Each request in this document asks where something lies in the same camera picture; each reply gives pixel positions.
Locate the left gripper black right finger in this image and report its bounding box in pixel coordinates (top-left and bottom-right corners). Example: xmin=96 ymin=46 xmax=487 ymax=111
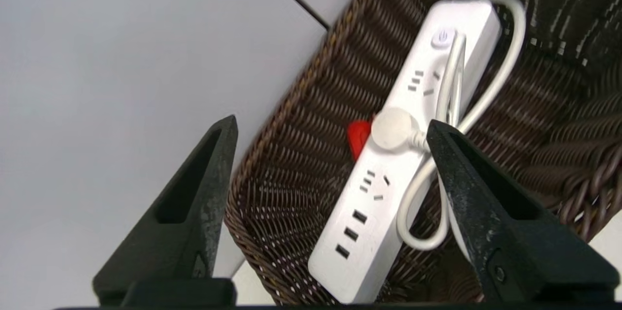
xmin=426 ymin=119 xmax=621 ymax=303

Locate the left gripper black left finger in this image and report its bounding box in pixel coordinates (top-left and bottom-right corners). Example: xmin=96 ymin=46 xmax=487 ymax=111
xmin=92 ymin=115 xmax=239 ymax=307

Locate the white power strip with cable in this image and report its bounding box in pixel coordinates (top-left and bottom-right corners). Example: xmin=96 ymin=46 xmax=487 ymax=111
xmin=308 ymin=0 xmax=528 ymax=305

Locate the red rubber duck toy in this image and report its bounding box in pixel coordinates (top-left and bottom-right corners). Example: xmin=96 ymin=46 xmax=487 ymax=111
xmin=347 ymin=121 xmax=374 ymax=161

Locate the dark brown wicker basket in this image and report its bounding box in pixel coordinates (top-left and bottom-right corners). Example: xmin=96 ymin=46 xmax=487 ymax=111
xmin=224 ymin=0 xmax=622 ymax=306

